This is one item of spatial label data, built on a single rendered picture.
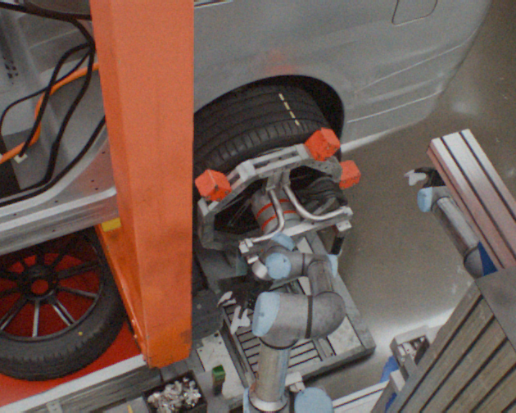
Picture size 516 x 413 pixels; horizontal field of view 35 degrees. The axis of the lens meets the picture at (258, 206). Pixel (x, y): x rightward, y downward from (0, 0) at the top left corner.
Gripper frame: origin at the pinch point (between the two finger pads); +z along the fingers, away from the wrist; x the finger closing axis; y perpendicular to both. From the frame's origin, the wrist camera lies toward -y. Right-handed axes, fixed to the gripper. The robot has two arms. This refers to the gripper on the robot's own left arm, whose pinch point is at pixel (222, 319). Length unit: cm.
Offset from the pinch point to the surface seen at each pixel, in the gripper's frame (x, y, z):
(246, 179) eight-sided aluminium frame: 21.3, -9.0, -40.9
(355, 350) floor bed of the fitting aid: 36, 95, 11
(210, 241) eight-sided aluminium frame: 35.8, 1.5, -10.0
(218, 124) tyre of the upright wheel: 39, -20, -49
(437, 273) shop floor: 62, 134, -28
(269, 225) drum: 23.9, 11.1, -28.7
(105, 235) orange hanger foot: 57, -25, 12
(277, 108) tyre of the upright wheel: 37, -5, -64
